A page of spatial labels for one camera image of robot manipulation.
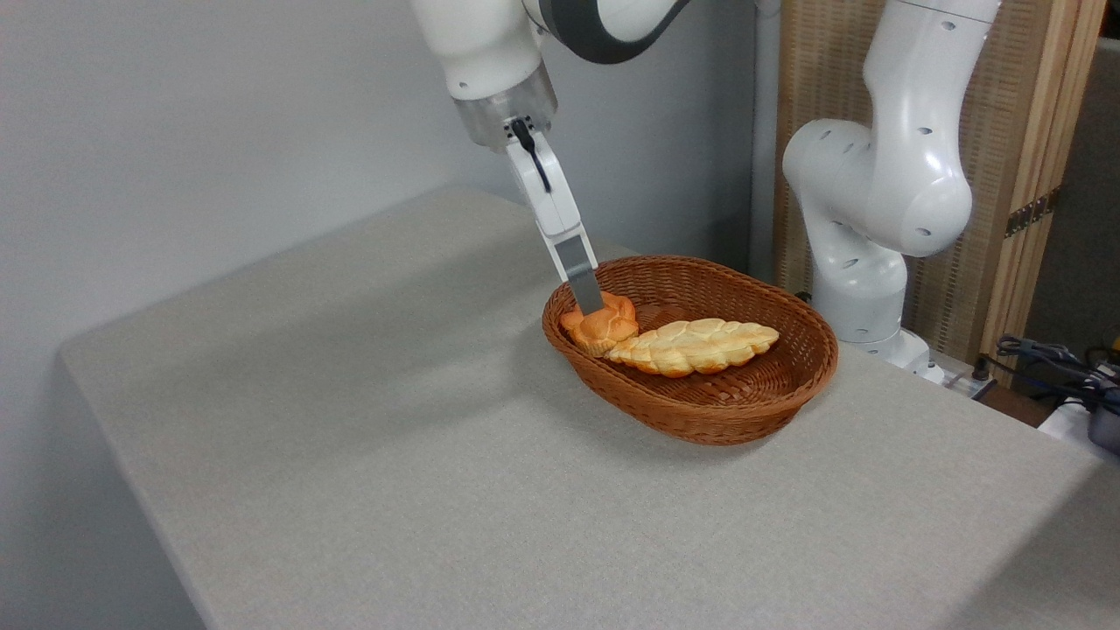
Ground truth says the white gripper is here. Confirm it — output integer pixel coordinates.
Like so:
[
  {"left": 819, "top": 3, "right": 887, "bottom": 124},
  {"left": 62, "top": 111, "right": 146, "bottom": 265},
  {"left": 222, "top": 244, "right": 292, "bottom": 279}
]
[{"left": 505, "top": 118, "right": 606, "bottom": 317}]

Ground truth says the round orange bun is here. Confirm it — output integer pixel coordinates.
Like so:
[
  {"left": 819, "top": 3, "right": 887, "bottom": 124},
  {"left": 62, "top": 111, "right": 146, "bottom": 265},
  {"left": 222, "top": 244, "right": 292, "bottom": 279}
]
[{"left": 560, "top": 293, "right": 641, "bottom": 357}]

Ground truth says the long braided bread loaf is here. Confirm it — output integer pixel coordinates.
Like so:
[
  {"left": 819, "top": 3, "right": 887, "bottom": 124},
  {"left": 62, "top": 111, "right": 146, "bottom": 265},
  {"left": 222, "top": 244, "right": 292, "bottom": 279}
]
[{"left": 605, "top": 318, "right": 781, "bottom": 378}]

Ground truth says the brown wicker basket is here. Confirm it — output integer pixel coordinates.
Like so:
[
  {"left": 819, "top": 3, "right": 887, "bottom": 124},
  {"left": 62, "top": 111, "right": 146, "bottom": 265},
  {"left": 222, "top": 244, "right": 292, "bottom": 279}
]
[{"left": 542, "top": 255, "right": 839, "bottom": 446}]

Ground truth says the grey fabric table cover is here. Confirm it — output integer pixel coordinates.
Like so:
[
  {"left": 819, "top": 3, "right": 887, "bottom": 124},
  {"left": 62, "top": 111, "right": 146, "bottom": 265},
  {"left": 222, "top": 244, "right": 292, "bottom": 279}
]
[{"left": 57, "top": 184, "right": 1120, "bottom": 630}]

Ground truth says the metal screen hinge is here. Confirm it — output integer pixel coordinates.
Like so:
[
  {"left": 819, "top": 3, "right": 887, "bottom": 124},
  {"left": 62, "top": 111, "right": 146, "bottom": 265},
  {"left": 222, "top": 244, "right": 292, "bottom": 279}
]
[{"left": 1004, "top": 185, "right": 1062, "bottom": 239}]

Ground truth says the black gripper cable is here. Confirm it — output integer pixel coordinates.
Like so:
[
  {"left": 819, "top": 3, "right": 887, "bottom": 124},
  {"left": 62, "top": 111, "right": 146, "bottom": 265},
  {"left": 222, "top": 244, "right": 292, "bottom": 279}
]
[{"left": 510, "top": 118, "right": 554, "bottom": 195}]

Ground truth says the dark cable bundle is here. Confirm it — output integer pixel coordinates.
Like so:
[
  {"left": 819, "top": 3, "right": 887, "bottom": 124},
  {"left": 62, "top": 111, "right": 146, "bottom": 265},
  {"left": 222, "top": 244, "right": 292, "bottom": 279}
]
[{"left": 976, "top": 335, "right": 1120, "bottom": 412}]

